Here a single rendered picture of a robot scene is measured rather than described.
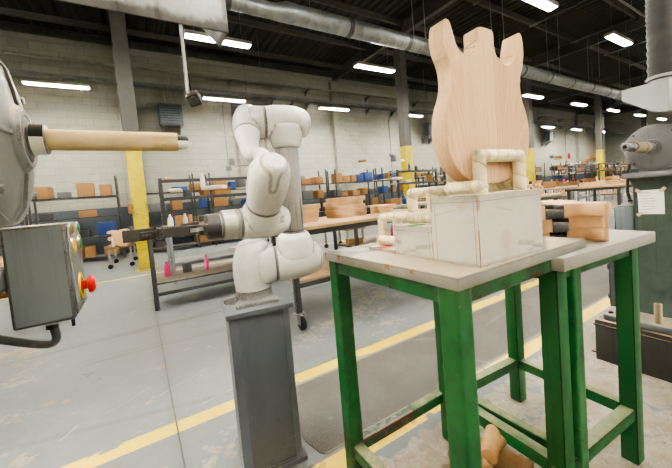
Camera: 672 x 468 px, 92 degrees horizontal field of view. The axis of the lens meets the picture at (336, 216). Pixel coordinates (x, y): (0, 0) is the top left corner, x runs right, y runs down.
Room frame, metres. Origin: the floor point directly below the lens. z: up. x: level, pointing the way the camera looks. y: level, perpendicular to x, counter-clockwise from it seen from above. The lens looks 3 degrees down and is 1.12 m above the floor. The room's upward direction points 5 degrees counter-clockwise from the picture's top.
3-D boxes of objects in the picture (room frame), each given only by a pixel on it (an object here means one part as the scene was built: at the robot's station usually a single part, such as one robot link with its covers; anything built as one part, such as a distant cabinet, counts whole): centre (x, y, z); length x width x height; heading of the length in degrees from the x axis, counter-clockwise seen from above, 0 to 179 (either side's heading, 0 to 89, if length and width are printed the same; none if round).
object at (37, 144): (0.50, 0.44, 1.25); 0.05 x 0.02 x 0.05; 32
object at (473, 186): (0.83, -0.33, 1.12); 0.11 x 0.03 x 0.03; 31
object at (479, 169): (0.80, -0.36, 1.15); 0.03 x 0.03 x 0.09
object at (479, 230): (0.88, -0.41, 1.02); 0.27 x 0.15 x 0.17; 121
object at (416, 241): (1.01, -0.34, 0.98); 0.27 x 0.16 x 0.09; 121
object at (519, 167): (0.88, -0.51, 1.15); 0.03 x 0.03 x 0.09
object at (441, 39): (0.81, -0.30, 1.48); 0.07 x 0.04 x 0.09; 120
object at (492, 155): (0.84, -0.43, 1.20); 0.20 x 0.03 x 0.03; 120
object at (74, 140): (0.55, 0.36, 1.25); 0.18 x 0.03 x 0.03; 122
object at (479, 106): (0.87, -0.42, 1.33); 0.35 x 0.04 x 0.40; 120
